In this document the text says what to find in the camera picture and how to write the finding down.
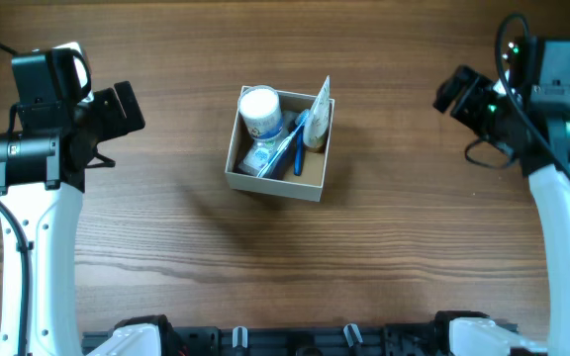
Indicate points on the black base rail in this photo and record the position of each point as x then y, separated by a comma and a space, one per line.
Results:
410, 339

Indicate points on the blue razor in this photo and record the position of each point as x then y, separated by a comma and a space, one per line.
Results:
299, 154

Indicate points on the white lotion tube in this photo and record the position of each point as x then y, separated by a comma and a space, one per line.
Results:
316, 126

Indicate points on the clear pump soap bottle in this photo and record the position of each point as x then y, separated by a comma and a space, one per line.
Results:
261, 152

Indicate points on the cardboard box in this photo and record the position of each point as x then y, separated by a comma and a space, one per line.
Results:
282, 182

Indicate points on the white cotton swab jar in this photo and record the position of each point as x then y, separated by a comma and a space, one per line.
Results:
259, 107

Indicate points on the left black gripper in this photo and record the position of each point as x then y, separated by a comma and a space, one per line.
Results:
118, 111

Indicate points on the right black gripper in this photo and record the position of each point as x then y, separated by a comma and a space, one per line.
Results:
456, 94

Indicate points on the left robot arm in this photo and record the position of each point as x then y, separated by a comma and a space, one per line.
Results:
42, 182

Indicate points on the blue white toothbrush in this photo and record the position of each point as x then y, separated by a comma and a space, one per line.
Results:
270, 166

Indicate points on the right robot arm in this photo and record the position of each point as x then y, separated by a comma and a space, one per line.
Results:
526, 116

